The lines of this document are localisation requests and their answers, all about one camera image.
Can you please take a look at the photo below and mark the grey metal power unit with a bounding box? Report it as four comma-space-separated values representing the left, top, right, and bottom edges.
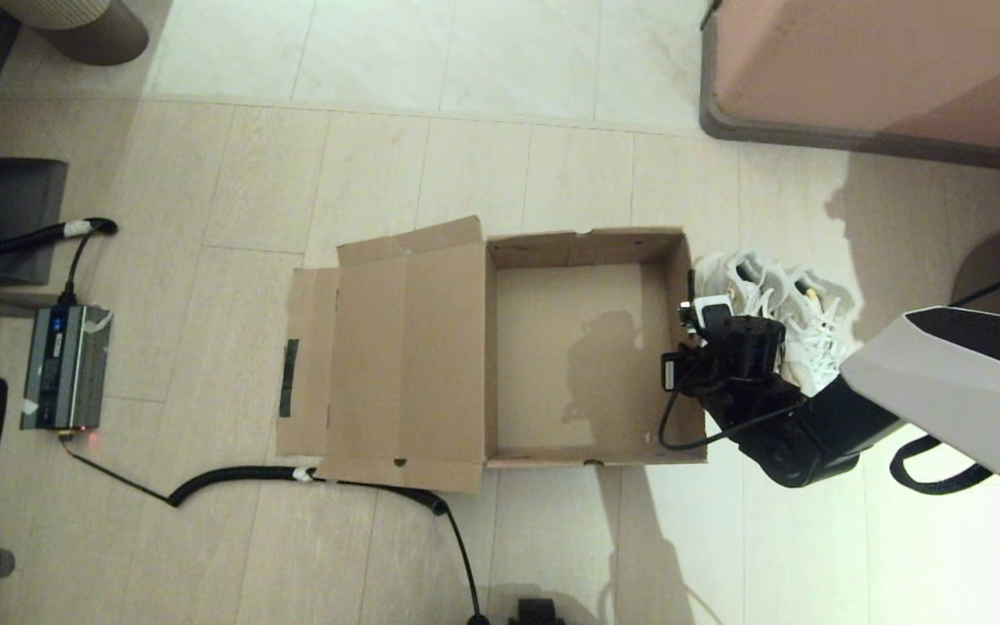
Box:
19, 304, 114, 432

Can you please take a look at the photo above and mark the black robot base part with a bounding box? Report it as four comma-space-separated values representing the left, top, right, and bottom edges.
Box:
507, 597, 567, 625

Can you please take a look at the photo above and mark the thick black cable loop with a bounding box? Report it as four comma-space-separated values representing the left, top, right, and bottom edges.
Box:
889, 434, 996, 496

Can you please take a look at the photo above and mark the long black corrugated floor cable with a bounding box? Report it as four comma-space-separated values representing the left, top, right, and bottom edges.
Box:
62, 437, 492, 625

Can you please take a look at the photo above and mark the black corrugated cable white tape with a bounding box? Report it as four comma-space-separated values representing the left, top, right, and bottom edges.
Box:
0, 217, 119, 305

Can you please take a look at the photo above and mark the white lace-up sneaker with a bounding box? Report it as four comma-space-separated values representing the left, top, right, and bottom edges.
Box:
776, 265, 857, 398
693, 250, 783, 322

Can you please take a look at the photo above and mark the dark square furniture base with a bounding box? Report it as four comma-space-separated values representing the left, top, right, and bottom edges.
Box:
0, 158, 69, 287

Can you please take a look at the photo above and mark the brown cardboard shoe box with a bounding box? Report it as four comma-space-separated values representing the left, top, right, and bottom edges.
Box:
274, 215, 709, 494

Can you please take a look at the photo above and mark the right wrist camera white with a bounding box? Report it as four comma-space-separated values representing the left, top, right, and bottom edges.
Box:
681, 295, 734, 335

